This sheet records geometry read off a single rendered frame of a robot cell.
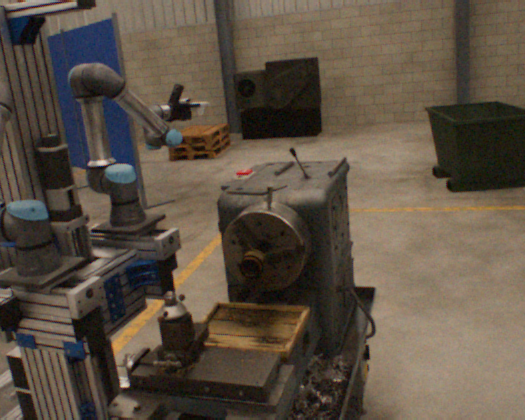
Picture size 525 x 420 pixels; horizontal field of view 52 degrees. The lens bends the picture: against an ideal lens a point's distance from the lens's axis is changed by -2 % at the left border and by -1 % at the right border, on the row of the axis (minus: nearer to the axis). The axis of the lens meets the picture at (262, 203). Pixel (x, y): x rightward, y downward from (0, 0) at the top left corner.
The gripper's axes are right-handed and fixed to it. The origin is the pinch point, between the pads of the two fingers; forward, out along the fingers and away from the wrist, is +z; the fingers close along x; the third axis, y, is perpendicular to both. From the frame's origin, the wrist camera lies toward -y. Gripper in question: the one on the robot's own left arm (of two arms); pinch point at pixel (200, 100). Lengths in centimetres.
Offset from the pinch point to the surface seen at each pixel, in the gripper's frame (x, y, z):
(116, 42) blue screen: -370, 6, 179
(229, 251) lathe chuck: 67, 41, -44
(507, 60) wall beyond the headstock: -209, 77, 939
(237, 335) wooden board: 90, 58, -62
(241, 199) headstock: 58, 27, -28
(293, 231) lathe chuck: 88, 30, -32
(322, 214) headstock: 87, 29, -15
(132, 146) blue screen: -357, 128, 181
